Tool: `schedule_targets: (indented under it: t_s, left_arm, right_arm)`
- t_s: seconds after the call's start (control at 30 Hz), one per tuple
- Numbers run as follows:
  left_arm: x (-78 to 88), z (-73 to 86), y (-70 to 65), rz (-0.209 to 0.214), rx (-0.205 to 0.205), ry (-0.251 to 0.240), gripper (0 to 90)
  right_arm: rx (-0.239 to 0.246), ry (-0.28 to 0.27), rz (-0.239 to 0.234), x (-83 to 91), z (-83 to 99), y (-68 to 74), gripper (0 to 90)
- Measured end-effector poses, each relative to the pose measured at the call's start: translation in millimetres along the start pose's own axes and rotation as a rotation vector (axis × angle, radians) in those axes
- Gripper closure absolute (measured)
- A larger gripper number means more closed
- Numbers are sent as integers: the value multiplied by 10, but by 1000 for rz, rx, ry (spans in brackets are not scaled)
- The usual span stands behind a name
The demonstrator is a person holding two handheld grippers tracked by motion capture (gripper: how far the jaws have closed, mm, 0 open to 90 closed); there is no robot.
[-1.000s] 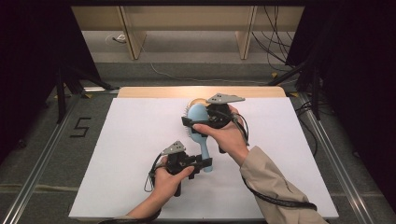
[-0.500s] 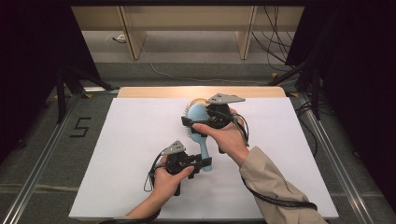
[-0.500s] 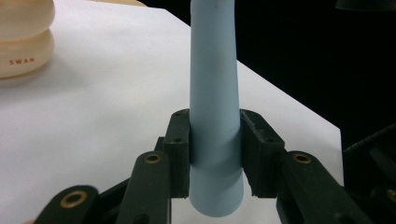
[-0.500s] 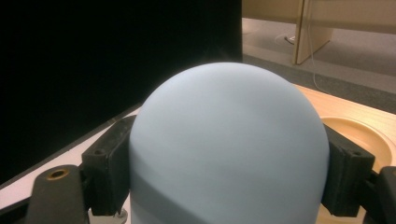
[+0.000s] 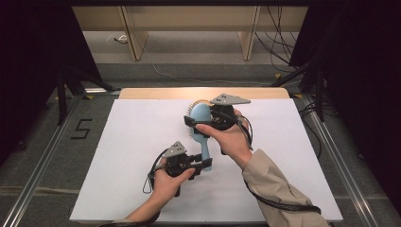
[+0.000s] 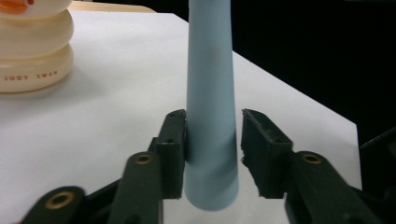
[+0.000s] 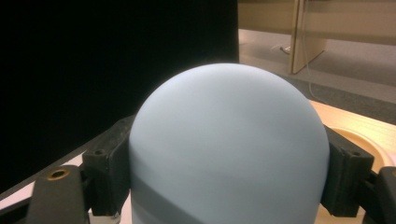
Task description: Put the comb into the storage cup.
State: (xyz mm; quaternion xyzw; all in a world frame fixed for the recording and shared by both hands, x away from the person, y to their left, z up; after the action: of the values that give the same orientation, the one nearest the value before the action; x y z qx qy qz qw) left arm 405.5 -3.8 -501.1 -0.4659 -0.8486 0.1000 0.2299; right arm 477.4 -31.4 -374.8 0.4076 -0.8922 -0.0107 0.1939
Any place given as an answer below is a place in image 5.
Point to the white board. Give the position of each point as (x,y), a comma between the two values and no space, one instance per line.
(126,157)

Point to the aluminium floor rail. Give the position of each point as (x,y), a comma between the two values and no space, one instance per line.
(343,167)
(41,170)

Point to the light blue hairbrush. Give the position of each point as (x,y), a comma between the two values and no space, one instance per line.
(205,148)

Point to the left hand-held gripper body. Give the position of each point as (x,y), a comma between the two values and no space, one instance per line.
(176,164)

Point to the black curtain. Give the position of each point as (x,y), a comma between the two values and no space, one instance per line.
(31,63)
(362,78)

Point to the person's right hand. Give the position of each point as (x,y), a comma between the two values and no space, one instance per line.
(231,142)

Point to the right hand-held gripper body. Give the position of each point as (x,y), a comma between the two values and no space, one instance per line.
(223,115)

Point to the person's left hand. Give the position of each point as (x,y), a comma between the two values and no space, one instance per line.
(165,187)

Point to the floor socket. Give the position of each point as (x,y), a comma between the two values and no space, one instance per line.
(121,39)

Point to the beige wooden desk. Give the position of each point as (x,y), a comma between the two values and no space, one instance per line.
(189,19)

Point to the wooden table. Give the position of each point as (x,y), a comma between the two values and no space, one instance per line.
(157,93)

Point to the black metal stand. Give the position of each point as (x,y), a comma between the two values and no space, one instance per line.
(320,101)
(62,101)

